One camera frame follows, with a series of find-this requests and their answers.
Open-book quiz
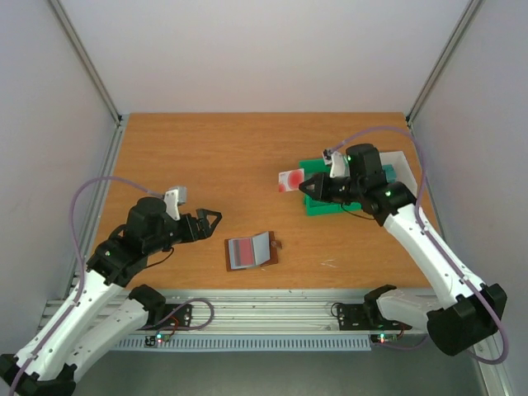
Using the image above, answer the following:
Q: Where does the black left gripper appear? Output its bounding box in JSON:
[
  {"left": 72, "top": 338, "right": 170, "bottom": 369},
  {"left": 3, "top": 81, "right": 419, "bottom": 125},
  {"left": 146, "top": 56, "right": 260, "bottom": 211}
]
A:
[{"left": 147, "top": 210, "right": 223, "bottom": 255}]

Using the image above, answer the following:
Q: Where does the red circle card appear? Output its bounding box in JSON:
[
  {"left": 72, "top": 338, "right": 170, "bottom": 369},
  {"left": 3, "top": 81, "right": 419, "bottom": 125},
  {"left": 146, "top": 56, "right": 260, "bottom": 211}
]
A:
[{"left": 278, "top": 168, "right": 304, "bottom": 192}]

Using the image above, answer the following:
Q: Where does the brown leather card holder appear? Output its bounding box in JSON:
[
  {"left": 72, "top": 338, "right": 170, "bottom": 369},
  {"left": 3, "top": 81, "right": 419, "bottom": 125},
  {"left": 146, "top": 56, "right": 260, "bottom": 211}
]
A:
[{"left": 224, "top": 231, "right": 283, "bottom": 272}]

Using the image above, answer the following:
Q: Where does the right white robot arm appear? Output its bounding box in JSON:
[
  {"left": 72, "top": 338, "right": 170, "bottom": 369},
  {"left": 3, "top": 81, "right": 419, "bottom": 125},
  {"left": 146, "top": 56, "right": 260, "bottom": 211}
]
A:
[{"left": 299, "top": 144, "right": 507, "bottom": 356}]

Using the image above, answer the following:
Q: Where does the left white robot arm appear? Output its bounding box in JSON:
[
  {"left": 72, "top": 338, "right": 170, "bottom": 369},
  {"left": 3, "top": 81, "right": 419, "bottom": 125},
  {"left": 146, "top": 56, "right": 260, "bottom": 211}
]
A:
[{"left": 1, "top": 197, "right": 222, "bottom": 395}]

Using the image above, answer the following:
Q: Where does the green bin with red cards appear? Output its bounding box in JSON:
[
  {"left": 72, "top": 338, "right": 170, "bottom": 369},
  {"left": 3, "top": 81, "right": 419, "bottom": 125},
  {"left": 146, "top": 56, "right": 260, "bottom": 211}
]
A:
[{"left": 298, "top": 158, "right": 350, "bottom": 217}]

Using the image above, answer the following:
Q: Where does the teal card stack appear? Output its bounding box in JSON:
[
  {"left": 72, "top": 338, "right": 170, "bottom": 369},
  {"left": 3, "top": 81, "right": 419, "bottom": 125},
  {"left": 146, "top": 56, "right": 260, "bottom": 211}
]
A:
[{"left": 382, "top": 164, "right": 398, "bottom": 183}]

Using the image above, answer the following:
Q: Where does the white bin with teal cards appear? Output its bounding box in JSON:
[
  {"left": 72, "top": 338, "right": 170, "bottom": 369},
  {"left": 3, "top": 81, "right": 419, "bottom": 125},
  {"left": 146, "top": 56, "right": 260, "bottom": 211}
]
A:
[{"left": 379, "top": 151, "right": 417, "bottom": 196}]

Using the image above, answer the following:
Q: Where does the left controller board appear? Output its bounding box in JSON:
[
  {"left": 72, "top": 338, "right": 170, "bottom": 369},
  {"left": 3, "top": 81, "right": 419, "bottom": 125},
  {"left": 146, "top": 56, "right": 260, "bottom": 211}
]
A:
[{"left": 144, "top": 333, "right": 172, "bottom": 347}]

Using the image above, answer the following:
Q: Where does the controller board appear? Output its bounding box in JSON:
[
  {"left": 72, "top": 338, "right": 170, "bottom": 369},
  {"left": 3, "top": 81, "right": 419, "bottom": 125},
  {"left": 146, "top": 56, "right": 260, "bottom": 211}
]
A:
[
  {"left": 144, "top": 333, "right": 172, "bottom": 347},
  {"left": 370, "top": 333, "right": 400, "bottom": 345}
]

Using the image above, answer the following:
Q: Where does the right controller board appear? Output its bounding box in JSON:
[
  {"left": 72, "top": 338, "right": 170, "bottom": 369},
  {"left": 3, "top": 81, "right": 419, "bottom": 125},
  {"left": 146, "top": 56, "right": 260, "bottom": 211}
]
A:
[{"left": 370, "top": 333, "right": 400, "bottom": 345}]

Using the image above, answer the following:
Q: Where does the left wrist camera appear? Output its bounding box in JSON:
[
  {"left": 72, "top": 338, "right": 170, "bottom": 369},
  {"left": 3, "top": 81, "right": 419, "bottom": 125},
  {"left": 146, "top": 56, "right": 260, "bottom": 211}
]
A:
[{"left": 163, "top": 186, "right": 187, "bottom": 221}]

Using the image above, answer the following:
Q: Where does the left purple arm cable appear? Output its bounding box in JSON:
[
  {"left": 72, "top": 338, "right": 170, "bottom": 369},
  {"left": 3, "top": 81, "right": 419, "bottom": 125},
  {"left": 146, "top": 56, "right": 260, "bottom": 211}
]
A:
[{"left": 7, "top": 176, "right": 215, "bottom": 395}]

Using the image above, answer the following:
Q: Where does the aluminium front rail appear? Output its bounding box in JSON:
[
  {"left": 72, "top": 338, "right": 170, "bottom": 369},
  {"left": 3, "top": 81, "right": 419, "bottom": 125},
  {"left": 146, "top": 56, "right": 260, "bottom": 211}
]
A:
[{"left": 40, "top": 288, "right": 438, "bottom": 335}]

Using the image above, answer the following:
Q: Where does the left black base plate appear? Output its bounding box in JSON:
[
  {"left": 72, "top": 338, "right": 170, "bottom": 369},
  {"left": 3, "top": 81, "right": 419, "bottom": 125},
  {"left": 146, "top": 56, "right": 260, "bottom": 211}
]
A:
[{"left": 141, "top": 304, "right": 192, "bottom": 331}]

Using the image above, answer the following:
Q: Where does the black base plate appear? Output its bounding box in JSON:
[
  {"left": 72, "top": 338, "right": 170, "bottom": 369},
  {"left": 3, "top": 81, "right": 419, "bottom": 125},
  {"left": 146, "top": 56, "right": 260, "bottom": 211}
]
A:
[
  {"left": 141, "top": 304, "right": 192, "bottom": 331},
  {"left": 331, "top": 303, "right": 412, "bottom": 331}
]

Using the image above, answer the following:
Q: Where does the left aluminium frame post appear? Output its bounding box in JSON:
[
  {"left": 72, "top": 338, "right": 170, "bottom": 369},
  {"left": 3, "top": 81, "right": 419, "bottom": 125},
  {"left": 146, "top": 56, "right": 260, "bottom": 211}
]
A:
[{"left": 45, "top": 0, "right": 125, "bottom": 127}]

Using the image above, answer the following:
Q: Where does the aluminium frame post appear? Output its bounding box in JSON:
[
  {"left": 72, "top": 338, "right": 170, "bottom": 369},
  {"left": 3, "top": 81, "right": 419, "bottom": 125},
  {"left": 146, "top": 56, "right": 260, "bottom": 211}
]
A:
[
  {"left": 405, "top": 0, "right": 484, "bottom": 129},
  {"left": 45, "top": 0, "right": 125, "bottom": 127}
]

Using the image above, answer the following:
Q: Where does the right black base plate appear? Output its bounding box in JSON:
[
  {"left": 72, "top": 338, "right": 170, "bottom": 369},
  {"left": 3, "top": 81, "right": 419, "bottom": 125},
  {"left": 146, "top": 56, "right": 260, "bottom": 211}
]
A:
[{"left": 331, "top": 303, "right": 412, "bottom": 331}]

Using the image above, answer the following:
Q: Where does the grey slotted cable duct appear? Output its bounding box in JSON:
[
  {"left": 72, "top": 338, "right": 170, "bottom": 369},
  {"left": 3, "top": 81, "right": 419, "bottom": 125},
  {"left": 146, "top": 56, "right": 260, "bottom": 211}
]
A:
[{"left": 113, "top": 334, "right": 371, "bottom": 353}]

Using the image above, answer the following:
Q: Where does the right aluminium frame post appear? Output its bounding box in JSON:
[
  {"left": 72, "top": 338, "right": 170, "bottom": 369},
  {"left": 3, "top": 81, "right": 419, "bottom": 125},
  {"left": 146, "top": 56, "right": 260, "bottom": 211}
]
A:
[{"left": 405, "top": 0, "right": 484, "bottom": 129}]

